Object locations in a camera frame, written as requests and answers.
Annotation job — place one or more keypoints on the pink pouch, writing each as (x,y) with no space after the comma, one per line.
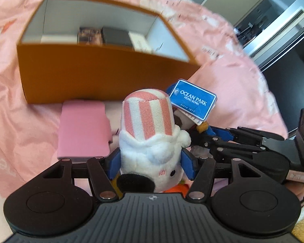
(83,131)

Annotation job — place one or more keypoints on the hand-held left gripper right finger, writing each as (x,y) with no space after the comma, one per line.
(188,164)

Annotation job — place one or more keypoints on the dark wardrobe door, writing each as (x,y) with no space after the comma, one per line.
(288,81)

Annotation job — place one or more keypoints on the dark box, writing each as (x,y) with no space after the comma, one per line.
(116,36)

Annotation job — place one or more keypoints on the white glasses case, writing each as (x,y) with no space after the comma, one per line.
(139,42)

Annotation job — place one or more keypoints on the orange cardboard box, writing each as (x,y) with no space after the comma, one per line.
(91,76)

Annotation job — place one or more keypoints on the pink striped white plush toy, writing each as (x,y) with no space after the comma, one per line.
(147,136)

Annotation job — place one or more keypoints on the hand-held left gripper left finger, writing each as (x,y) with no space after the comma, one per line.
(114,167)

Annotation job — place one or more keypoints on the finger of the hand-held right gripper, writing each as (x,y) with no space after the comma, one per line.
(233,133)
(217,151)

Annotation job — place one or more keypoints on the pink printed blanket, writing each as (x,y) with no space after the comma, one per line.
(230,93)

